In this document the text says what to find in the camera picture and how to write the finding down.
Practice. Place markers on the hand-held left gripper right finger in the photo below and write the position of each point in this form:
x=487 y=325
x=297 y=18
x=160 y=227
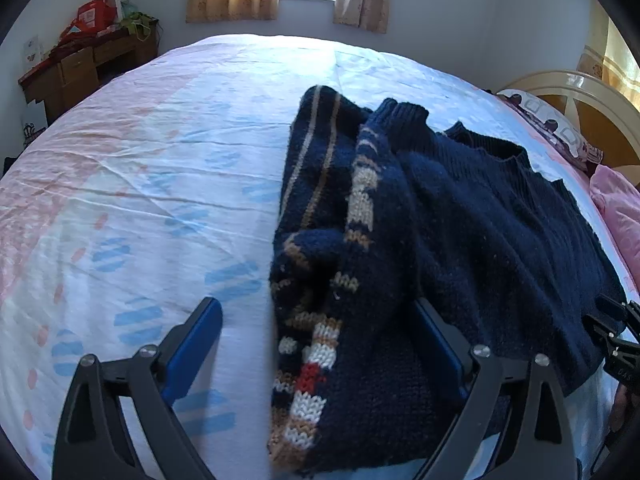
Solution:
x=445 y=355

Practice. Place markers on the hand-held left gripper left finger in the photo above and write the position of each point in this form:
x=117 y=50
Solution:
x=192 y=355

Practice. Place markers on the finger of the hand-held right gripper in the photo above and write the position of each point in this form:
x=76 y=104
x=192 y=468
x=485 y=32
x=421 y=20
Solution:
x=602 y=327
x=615 y=306

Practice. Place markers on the navy patterned knit sweater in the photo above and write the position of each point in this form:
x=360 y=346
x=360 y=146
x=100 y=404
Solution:
x=450 y=220

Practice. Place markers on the person's right hand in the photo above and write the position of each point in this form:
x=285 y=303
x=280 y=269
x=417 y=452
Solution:
x=620 y=407

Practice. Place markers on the pink quilt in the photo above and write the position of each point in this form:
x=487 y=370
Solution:
x=617 y=205

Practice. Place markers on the bed with pastel patterned sheet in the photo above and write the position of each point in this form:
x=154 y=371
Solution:
x=165 y=160

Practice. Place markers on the white patterned pillow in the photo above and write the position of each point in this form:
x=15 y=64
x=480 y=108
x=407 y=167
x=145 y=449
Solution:
x=550 y=120

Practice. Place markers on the cream and wood headboard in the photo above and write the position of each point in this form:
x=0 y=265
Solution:
x=600 y=105

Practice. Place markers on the white paper bag black print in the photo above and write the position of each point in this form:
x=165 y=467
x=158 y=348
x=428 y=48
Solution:
x=34 y=122

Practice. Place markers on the brown wooden desk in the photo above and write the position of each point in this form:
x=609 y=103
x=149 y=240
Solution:
x=75 y=72

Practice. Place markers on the white card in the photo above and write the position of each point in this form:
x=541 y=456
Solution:
x=31 y=51

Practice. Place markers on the red gift bags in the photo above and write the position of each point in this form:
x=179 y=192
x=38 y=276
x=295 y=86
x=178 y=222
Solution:
x=90 y=17

